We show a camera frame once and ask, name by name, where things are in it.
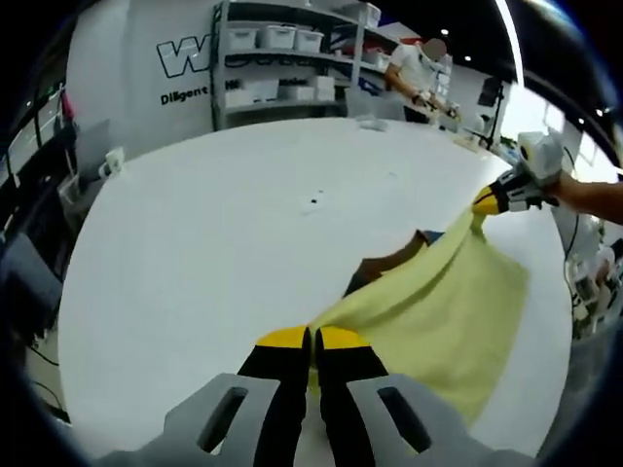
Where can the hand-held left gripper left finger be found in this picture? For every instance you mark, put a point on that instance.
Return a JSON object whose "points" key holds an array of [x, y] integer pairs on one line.
{"points": [[277, 389]]}

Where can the group of white storage boxes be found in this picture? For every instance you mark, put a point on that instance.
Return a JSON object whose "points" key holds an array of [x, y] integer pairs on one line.
{"points": [[277, 36]]}

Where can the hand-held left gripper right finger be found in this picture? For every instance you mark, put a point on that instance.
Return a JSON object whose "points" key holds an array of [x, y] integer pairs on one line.
{"points": [[350, 389]]}

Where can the white crumpled cloth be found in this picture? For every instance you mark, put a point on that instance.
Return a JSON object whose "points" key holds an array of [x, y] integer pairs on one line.
{"points": [[372, 123]]}

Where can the pink hanging cloth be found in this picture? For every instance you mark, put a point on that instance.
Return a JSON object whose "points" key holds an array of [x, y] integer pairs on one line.
{"points": [[68, 104]]}

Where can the light wooden object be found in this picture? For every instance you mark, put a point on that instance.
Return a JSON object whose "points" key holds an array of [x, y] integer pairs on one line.
{"points": [[467, 141]]}

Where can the group of ceiling spot lights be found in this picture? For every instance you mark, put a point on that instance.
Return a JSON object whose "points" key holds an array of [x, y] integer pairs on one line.
{"points": [[467, 58]]}

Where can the yellow blue colour-block garment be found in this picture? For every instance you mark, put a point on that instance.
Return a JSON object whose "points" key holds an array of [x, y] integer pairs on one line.
{"points": [[438, 311]]}

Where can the person's right hand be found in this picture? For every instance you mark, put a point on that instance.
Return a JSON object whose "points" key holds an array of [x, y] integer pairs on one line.
{"points": [[560, 190]]}

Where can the grey chair back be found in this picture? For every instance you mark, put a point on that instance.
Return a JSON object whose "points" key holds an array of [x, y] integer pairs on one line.
{"points": [[95, 151], [375, 104]]}

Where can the white machine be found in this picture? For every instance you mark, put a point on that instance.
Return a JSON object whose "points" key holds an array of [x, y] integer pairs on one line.
{"points": [[591, 282]]}

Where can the black office chair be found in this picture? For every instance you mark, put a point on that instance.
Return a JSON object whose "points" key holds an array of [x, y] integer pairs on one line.
{"points": [[29, 272]]}

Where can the black tripod stand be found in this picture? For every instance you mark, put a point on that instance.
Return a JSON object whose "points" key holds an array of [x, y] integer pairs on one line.
{"points": [[494, 107]]}

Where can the grey metal storage shelf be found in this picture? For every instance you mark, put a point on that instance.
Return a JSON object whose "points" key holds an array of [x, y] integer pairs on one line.
{"points": [[216, 73]]}

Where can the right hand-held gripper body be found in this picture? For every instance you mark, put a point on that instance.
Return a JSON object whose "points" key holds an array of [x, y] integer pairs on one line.
{"points": [[540, 155]]}

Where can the ceiling light strip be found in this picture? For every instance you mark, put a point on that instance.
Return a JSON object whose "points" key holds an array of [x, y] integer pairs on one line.
{"points": [[511, 39]]}

